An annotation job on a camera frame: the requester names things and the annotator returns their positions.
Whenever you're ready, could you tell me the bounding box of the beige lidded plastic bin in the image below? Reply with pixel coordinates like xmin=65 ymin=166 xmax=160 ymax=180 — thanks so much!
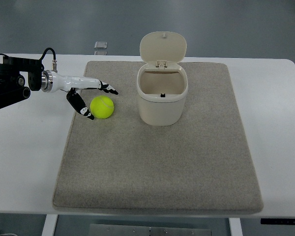
xmin=136 ymin=31 xmax=188 ymax=126

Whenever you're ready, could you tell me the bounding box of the black table control panel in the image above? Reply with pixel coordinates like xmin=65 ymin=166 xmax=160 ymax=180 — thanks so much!
xmin=260 ymin=218 xmax=295 ymax=226

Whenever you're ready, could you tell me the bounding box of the white left table leg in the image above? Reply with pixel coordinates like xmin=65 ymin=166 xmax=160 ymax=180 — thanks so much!
xmin=41 ymin=214 xmax=58 ymax=236

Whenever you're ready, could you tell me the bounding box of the white table leg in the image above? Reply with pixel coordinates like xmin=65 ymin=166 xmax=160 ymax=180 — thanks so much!
xmin=41 ymin=214 xmax=58 ymax=236
xmin=229 ymin=218 xmax=243 ymax=236

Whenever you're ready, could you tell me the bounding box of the grey felt mat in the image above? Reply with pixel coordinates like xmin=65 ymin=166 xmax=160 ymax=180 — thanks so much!
xmin=53 ymin=61 xmax=263 ymax=214

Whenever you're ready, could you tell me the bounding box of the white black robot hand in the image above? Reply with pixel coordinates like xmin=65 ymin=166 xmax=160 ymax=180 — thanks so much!
xmin=41 ymin=70 xmax=118 ymax=120

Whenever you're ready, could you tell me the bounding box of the clear plastic floor plate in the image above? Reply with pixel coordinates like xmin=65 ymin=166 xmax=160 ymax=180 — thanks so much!
xmin=94 ymin=41 xmax=108 ymax=49

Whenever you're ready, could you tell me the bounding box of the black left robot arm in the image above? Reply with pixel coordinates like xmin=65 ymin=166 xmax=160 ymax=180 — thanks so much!
xmin=0 ymin=48 xmax=57 ymax=109

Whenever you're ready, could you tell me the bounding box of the white right table leg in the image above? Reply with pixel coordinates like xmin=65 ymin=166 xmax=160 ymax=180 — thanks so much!
xmin=229 ymin=218 xmax=243 ymax=236

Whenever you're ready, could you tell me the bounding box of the yellow tennis ball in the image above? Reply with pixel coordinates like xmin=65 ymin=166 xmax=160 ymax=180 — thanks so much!
xmin=90 ymin=95 xmax=114 ymax=119

